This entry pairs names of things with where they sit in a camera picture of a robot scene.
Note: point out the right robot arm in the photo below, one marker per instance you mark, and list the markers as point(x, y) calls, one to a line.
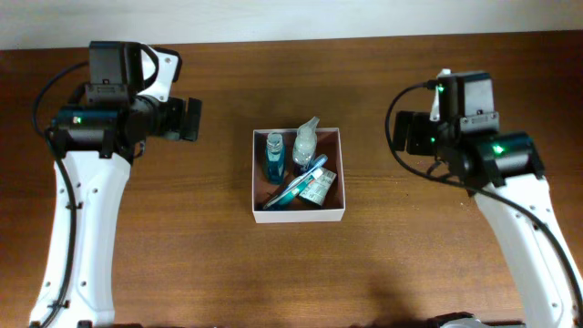
point(506, 178)

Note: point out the white cardboard box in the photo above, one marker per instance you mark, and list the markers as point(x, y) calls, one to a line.
point(334, 204)

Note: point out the green Dettol soap box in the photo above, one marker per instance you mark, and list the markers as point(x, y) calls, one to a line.
point(316, 191)

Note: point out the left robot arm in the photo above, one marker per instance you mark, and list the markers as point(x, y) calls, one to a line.
point(93, 149)

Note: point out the blue white toothbrush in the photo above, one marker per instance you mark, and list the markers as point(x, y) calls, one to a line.
point(318, 163)

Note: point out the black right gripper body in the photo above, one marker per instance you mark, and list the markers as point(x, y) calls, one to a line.
point(424, 135)

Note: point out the teal mouthwash bottle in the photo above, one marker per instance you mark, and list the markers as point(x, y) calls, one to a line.
point(275, 158)

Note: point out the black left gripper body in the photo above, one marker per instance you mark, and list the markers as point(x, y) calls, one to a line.
point(172, 117)

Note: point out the Colgate toothpaste tube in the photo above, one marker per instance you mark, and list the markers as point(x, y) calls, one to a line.
point(287, 196)

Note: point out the clear dark spray bottle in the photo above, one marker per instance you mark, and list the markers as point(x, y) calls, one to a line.
point(304, 146)

